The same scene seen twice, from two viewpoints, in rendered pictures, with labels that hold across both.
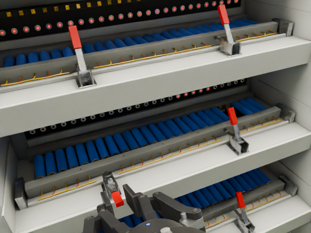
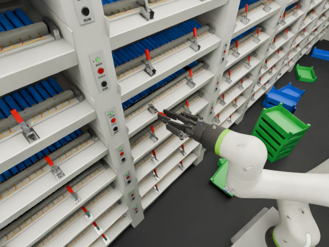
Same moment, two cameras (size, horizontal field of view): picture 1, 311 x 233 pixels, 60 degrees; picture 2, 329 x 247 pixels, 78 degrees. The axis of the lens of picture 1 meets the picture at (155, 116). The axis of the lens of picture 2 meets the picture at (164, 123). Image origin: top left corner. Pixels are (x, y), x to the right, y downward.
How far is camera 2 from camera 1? 0.55 m
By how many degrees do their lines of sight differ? 38
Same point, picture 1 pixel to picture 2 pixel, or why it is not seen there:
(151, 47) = (166, 48)
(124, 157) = (152, 96)
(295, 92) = (210, 57)
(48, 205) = (131, 121)
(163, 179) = (169, 103)
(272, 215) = (196, 107)
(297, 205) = (203, 101)
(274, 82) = not seen: hidden behind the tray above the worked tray
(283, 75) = not seen: hidden behind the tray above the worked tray
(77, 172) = (137, 106)
